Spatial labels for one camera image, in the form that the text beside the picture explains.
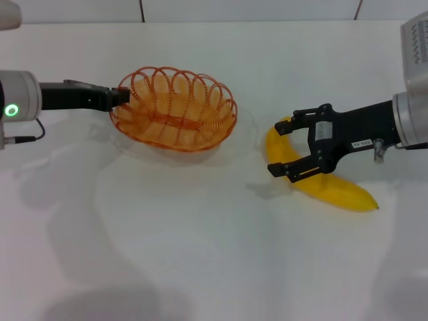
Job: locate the left robot arm silver white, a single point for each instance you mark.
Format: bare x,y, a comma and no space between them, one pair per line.
20,97

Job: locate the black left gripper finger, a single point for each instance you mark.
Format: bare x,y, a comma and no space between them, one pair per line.
121,96

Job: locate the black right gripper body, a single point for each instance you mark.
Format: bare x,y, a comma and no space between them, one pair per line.
357,123

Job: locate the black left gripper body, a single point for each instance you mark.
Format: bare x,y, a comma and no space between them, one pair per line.
73,98

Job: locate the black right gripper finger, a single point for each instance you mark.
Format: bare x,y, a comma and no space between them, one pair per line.
299,122
292,168

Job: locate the silver connector plug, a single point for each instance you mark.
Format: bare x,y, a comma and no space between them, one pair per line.
379,150

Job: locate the yellow banana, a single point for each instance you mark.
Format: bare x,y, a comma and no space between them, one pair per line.
341,192

